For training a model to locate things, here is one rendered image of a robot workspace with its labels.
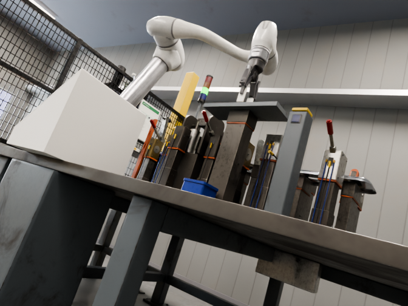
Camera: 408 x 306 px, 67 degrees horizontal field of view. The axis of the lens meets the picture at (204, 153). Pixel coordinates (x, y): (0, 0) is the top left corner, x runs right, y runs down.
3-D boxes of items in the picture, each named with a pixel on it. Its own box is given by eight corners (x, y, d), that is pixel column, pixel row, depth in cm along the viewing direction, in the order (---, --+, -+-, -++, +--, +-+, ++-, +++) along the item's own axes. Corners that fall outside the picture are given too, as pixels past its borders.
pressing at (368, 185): (379, 197, 132) (379, 193, 133) (369, 180, 116) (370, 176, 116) (162, 163, 221) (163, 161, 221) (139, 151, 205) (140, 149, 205)
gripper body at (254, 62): (252, 68, 145) (246, 85, 143) (246, 56, 138) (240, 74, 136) (267, 68, 141) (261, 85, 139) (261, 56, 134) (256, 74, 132)
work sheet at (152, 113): (149, 145, 253) (161, 112, 261) (128, 133, 237) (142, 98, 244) (147, 144, 255) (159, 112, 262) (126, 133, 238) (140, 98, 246)
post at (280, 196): (286, 234, 107) (314, 120, 117) (277, 229, 101) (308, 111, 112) (266, 229, 112) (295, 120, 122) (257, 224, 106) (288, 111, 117)
